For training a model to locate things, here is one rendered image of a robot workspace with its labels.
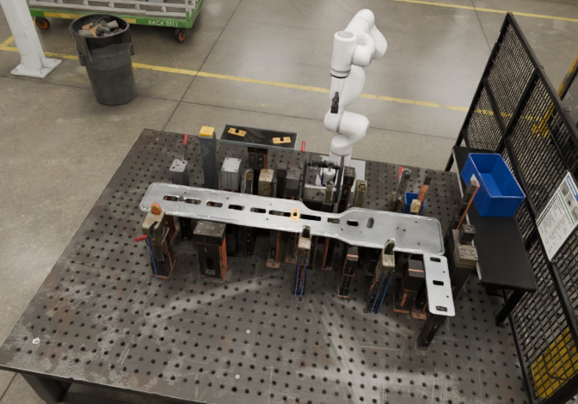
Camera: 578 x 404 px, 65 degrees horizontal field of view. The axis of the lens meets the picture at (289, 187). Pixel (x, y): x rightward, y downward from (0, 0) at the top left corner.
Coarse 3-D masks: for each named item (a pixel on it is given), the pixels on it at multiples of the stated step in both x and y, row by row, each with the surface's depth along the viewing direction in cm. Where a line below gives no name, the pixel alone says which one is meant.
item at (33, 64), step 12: (0, 0) 418; (12, 0) 416; (24, 0) 429; (12, 12) 424; (24, 12) 431; (12, 24) 433; (24, 24) 434; (24, 36) 440; (36, 36) 453; (24, 48) 450; (36, 48) 456; (24, 60) 460; (36, 60) 459; (48, 60) 481; (60, 60) 483; (12, 72) 460; (24, 72) 461; (36, 72) 462; (48, 72) 465
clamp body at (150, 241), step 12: (156, 216) 193; (144, 228) 188; (156, 228) 188; (168, 228) 202; (144, 240) 194; (156, 240) 193; (168, 240) 206; (156, 252) 201; (168, 252) 208; (156, 264) 206; (168, 264) 209; (156, 276) 210; (168, 276) 212
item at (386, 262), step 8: (384, 256) 186; (392, 256) 186; (384, 264) 183; (392, 264) 183; (376, 272) 194; (384, 272) 185; (376, 280) 191; (384, 280) 190; (376, 288) 196; (368, 296) 208; (376, 296) 199; (368, 304) 204; (376, 304) 204
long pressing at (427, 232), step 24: (168, 192) 212; (192, 192) 213; (216, 192) 213; (192, 216) 202; (216, 216) 203; (240, 216) 204; (264, 216) 204; (336, 216) 207; (360, 216) 208; (384, 216) 209; (408, 216) 209; (360, 240) 197; (384, 240) 198; (408, 240) 199; (432, 240) 200
